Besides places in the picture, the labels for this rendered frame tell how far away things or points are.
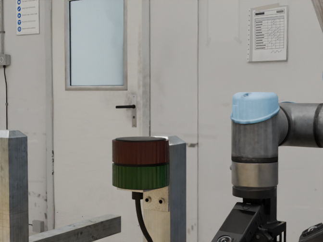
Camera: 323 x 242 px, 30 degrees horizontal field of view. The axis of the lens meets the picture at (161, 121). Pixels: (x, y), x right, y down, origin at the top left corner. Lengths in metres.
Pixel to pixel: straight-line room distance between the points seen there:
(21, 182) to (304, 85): 2.72
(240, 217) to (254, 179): 0.06
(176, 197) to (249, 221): 0.29
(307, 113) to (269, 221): 0.19
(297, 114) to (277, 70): 2.47
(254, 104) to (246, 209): 0.17
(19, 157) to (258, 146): 0.36
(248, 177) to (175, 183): 0.31
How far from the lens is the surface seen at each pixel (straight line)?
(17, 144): 0.82
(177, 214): 0.67
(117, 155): 0.62
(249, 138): 0.94
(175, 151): 0.66
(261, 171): 0.95
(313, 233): 0.68
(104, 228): 1.05
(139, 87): 4.01
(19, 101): 4.82
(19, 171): 0.83
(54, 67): 4.54
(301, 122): 1.01
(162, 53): 3.90
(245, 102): 0.94
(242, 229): 0.93
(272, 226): 0.99
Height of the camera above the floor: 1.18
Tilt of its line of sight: 3 degrees down
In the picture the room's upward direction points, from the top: straight up
